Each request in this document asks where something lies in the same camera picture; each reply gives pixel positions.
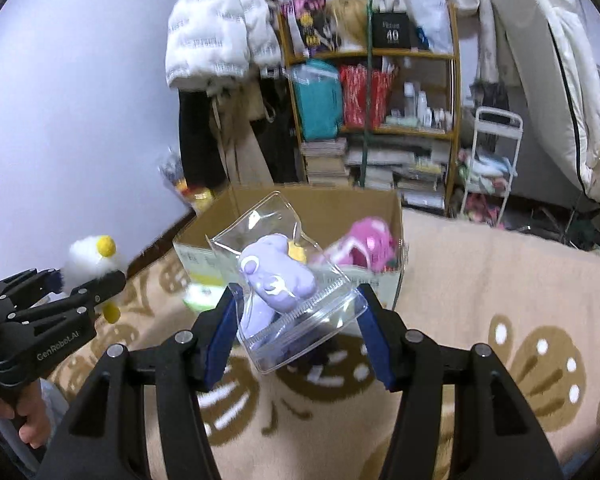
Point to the beige hanging garment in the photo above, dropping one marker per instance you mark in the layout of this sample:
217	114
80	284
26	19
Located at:
245	160

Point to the black hanging coat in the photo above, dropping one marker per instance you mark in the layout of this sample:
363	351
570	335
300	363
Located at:
200	135

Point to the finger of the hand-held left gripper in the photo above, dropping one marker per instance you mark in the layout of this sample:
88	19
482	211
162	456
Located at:
30	282
100	287

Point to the pink soft things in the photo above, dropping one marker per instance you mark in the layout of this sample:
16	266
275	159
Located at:
480	207

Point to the black box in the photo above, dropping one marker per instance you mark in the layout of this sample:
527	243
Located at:
391	30

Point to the pale blue cloth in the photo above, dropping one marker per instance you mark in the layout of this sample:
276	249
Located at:
485	165

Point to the white rolling cart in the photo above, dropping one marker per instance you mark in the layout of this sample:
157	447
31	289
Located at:
497	112

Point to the white puffer jacket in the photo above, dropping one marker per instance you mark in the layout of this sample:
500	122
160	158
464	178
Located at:
215	25

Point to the cream padded chair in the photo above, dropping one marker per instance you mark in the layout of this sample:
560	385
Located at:
540	60

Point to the teal shopping bag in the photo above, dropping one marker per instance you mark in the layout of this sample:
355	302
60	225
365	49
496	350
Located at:
317	105

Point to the person's left hand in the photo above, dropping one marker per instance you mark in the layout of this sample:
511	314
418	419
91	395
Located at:
35	425

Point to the pile of books and papers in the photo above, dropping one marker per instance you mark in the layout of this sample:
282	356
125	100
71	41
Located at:
395	160

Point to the stack of books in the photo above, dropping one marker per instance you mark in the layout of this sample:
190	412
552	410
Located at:
325	160

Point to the white and yellow plush toy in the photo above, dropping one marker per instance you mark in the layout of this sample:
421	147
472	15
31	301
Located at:
87	257

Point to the plastic bag of toys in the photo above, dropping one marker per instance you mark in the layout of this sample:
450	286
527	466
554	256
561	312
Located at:
172	170

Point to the lavender plush toy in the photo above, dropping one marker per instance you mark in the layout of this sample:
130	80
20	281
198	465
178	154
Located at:
275	275

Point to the pink plush toy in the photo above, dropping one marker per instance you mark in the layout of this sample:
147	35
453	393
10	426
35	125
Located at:
370	245

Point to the wooden shelf unit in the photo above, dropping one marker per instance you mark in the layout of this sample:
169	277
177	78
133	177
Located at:
405	131

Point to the cardboard box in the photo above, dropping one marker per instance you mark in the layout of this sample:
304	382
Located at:
325	210

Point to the row of cosmetic bottles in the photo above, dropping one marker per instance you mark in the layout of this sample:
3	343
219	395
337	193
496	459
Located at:
420	105

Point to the blonde wig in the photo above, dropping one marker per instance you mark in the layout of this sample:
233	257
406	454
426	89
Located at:
345	15

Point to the clear plastic pouch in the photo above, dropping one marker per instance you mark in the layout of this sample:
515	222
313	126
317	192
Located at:
330	310

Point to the green pole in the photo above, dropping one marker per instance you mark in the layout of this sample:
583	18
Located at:
367	110

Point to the printed tote bag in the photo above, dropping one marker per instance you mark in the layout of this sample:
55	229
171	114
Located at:
307	20

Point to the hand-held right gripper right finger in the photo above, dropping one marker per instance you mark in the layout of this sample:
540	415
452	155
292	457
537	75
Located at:
377	355

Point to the white plastic bag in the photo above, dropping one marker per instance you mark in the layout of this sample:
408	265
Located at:
432	15

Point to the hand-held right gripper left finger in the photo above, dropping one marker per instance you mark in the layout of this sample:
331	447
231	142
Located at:
220	340

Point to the red patterned bag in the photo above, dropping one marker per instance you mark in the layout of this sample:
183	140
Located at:
360	100

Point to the black hanging clothes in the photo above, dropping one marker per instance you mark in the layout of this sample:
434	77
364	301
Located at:
280	145

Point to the small green box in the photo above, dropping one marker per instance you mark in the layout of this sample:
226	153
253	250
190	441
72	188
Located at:
202	297

